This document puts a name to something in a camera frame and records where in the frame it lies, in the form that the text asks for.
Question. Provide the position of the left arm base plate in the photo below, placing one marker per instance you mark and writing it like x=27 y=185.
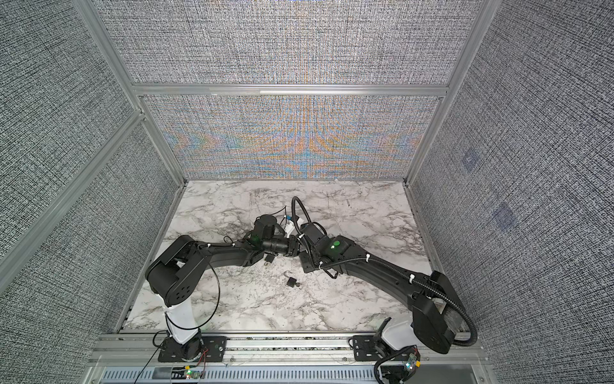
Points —
x=192 y=349

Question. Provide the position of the lower small black padlock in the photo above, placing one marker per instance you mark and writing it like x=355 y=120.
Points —
x=291 y=281

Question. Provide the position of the aluminium frame back bar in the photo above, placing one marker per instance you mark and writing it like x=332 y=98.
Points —
x=275 y=90

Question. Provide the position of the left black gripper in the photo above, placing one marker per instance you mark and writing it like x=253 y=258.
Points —
x=293 y=246

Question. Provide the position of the aluminium front rail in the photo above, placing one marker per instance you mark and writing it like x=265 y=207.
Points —
x=235 y=357

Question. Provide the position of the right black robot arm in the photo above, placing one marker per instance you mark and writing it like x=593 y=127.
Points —
x=438 y=318

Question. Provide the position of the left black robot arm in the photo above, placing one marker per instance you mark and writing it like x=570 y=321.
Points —
x=175 y=274

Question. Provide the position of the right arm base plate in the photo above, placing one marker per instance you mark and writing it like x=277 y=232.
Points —
x=369 y=348

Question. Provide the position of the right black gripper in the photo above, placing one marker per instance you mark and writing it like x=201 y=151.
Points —
x=305 y=264

